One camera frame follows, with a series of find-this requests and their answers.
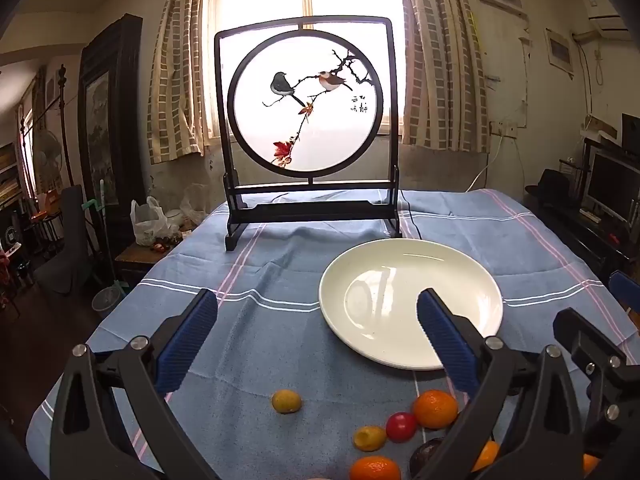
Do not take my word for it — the bright window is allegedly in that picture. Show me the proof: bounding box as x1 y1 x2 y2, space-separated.
202 0 407 136

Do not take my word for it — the beige checked curtain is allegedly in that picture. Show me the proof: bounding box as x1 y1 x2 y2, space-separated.
147 0 206 165
397 0 491 153

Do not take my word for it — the dark low cabinet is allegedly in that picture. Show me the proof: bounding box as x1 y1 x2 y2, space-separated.
525 195 636 286

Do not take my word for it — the computer monitor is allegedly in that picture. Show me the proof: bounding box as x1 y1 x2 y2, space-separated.
585 150 640 223

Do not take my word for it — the grey chair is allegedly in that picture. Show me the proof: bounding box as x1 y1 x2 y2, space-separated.
32 185 101 296

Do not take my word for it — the small wall frame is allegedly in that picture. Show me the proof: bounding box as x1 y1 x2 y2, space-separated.
545 27 576 78

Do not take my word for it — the white air conditioner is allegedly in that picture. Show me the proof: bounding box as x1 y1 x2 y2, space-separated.
572 0 631 43

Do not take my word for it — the mop with green clamp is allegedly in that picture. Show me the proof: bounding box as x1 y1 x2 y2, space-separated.
82 180 123 291

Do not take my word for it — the dark framed painting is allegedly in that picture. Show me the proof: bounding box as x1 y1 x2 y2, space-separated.
77 14 143 206

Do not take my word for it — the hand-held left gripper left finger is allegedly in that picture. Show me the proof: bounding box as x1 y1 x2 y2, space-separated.
49 287 221 480

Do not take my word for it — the wooden side table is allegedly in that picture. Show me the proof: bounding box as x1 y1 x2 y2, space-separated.
115 240 183 286

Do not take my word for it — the dark purple plum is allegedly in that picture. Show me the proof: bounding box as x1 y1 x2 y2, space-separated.
409 437 445 478

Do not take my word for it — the black hat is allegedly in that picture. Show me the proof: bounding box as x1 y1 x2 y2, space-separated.
525 169 576 198

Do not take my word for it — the red cherry tomato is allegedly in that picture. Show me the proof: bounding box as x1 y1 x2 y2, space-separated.
385 412 419 444

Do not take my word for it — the clear plastic bag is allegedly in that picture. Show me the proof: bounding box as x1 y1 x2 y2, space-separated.
179 184 211 226

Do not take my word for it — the white plastic bag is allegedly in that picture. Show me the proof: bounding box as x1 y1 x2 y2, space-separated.
130 196 173 247

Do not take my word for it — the bird painting table screen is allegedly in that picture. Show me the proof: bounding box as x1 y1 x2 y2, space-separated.
214 16 402 252

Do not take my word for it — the bookshelf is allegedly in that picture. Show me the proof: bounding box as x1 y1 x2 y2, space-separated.
0 142 26 211

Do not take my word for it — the small yellow-green fruit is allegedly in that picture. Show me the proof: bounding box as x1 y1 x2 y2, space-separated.
271 389 303 415

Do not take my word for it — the grey bucket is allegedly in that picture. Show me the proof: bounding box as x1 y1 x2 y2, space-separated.
91 285 126 318

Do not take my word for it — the blue striped tablecloth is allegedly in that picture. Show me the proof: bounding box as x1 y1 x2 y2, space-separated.
25 187 640 480

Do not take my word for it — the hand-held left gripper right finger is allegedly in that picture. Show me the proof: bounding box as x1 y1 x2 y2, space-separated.
416 287 586 480

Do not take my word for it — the standing fan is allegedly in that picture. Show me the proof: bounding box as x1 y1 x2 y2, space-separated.
31 129 65 196

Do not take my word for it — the white power cable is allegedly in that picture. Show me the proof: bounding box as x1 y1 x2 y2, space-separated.
465 132 503 193

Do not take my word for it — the white round plate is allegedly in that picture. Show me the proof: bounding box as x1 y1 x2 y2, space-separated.
318 239 504 372

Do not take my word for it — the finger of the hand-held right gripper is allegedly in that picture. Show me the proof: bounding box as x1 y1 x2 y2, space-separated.
552 307 640 461
609 270 640 333

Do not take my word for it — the black cable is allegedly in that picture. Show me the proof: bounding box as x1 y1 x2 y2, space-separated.
400 195 423 241

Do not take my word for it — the dark coat stand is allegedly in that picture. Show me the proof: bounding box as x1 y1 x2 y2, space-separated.
20 64 76 191

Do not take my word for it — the yellow-green oval fruit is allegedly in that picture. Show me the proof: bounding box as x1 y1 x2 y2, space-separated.
353 425 387 452

